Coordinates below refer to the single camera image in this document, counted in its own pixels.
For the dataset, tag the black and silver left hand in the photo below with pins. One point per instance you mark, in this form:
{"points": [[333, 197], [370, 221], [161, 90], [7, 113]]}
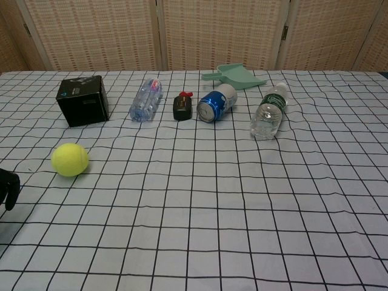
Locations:
{"points": [[10, 188]]}

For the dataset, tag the yellow tennis ball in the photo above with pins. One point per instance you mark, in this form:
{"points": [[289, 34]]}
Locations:
{"points": [[69, 159]]}

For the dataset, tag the black cardboard box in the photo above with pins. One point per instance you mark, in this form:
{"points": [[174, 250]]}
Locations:
{"points": [[82, 103]]}

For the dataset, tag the woven folding screen panel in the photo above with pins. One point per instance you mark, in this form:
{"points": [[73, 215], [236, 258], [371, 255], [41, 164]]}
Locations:
{"points": [[224, 30], [321, 33], [377, 51], [97, 33], [12, 51]]}

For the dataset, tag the clear bottle with red label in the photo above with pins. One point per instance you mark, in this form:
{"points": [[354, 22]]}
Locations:
{"points": [[145, 101]]}

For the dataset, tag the white black-checked tablecloth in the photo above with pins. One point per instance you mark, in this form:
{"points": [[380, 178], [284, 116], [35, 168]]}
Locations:
{"points": [[194, 212]]}

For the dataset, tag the small black device red cap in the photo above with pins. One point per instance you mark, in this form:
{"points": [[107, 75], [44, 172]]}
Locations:
{"points": [[182, 107]]}

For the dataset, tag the blue and silver can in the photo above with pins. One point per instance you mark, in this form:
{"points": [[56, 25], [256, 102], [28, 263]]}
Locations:
{"points": [[213, 104]]}

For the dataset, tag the mint green dustpan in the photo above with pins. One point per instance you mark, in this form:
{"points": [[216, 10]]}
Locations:
{"points": [[242, 77]]}

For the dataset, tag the clear bottle with green label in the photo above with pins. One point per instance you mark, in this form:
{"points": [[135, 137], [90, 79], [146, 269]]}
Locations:
{"points": [[268, 116]]}

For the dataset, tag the metal screen hinge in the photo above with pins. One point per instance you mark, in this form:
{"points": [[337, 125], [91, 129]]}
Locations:
{"points": [[285, 31]]}

